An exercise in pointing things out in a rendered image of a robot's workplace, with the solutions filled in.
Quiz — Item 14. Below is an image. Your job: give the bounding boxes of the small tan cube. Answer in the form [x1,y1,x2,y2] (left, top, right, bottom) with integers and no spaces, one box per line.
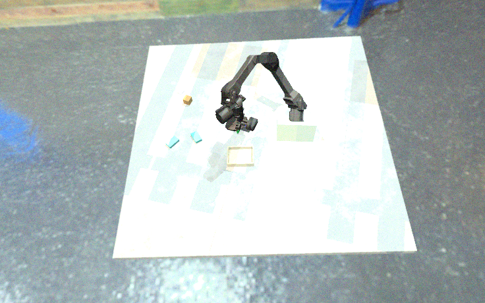
[183,95,192,105]

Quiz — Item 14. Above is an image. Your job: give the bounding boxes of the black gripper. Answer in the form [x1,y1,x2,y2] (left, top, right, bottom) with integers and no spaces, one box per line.
[233,111,258,131]

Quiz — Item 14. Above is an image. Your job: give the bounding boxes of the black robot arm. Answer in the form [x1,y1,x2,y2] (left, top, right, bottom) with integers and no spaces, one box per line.
[215,52,307,132]

